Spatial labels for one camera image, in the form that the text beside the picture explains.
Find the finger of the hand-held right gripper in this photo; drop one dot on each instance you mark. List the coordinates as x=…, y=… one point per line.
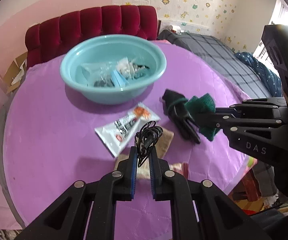
x=258, y=106
x=246, y=123

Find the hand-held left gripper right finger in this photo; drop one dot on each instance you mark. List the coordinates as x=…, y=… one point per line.
x=152, y=177

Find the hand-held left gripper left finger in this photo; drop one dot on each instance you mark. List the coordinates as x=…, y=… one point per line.
x=134, y=175

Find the brown snack wrapper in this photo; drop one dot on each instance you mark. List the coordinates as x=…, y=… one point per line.
x=176, y=168

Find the white snack packet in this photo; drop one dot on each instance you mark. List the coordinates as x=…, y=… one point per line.
x=114, y=135

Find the green scouring pad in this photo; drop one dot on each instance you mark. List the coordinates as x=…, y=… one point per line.
x=204, y=103

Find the black gloves bundle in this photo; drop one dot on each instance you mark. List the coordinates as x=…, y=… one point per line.
x=181, y=125

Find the teal plastic basin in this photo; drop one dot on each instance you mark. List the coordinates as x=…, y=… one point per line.
x=104, y=97

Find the blue face mask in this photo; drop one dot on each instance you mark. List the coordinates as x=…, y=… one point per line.
x=119, y=78

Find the white plastic bag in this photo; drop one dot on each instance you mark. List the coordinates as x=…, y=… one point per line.
x=124, y=67

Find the clear zip bag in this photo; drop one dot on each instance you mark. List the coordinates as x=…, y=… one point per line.
x=96, y=72

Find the blue starry cloth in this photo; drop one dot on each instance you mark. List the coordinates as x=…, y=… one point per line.
x=258, y=70

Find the pink floral cloth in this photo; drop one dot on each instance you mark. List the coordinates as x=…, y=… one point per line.
x=250, y=163

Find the grey plaid bedding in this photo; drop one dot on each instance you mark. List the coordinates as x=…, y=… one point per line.
x=209, y=47

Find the small white box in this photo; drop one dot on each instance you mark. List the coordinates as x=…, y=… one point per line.
x=174, y=28

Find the red velvet sofa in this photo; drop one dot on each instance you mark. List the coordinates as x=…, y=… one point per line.
x=96, y=22

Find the cardboard box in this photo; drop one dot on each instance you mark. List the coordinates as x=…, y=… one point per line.
x=11, y=72

